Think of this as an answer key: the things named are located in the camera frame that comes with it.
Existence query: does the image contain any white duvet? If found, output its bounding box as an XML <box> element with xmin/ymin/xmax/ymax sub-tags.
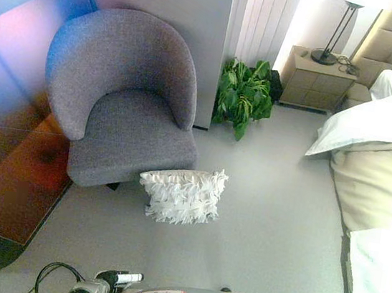
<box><xmin>302</xmin><ymin>59</ymin><xmax>392</xmax><ymax>170</ymax></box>

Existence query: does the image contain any green leafy potted plant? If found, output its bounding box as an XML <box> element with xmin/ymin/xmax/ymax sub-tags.
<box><xmin>209</xmin><ymin>54</ymin><xmax>279</xmax><ymax>146</ymax></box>

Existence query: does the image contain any beige wooden nightstand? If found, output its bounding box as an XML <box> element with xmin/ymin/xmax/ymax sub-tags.
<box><xmin>277</xmin><ymin>44</ymin><xmax>360</xmax><ymax>116</ymax></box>

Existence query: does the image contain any brown wooden table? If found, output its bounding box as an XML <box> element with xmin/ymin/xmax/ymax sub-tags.
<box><xmin>0</xmin><ymin>84</ymin><xmax>85</xmax><ymax>283</ymax></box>

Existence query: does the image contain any black floor lamp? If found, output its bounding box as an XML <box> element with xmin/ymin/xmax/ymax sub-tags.
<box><xmin>309</xmin><ymin>0</ymin><xmax>368</xmax><ymax>70</ymax></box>

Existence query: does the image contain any cream bed mattress cover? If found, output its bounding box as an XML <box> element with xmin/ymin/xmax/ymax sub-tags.
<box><xmin>312</xmin><ymin>127</ymin><xmax>392</xmax><ymax>293</ymax></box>

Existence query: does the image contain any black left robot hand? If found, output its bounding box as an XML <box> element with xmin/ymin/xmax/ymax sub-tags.
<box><xmin>93</xmin><ymin>266</ymin><xmax>145</xmax><ymax>293</ymax></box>

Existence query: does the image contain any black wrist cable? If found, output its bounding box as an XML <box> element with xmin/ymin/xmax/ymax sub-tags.
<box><xmin>23</xmin><ymin>257</ymin><xmax>87</xmax><ymax>293</ymax></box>

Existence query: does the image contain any white ruffled throw pillow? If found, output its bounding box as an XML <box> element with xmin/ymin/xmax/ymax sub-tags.
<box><xmin>133</xmin><ymin>158</ymin><xmax>230</xmax><ymax>231</ymax></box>

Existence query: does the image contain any black box by nightstand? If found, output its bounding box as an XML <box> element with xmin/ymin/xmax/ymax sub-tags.
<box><xmin>266</xmin><ymin>68</ymin><xmax>286</xmax><ymax>103</ymax></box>

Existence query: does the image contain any grey fabric tub armchair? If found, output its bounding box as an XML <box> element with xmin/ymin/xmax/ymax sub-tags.
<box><xmin>29</xmin><ymin>0</ymin><xmax>219</xmax><ymax>203</ymax></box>

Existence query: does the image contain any black cable on nightstand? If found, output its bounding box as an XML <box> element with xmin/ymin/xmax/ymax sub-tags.
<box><xmin>332</xmin><ymin>54</ymin><xmax>362</xmax><ymax>77</ymax></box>

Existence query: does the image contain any white panel curtain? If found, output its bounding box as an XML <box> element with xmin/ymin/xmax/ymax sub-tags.
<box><xmin>224</xmin><ymin>0</ymin><xmax>302</xmax><ymax>75</ymax></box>

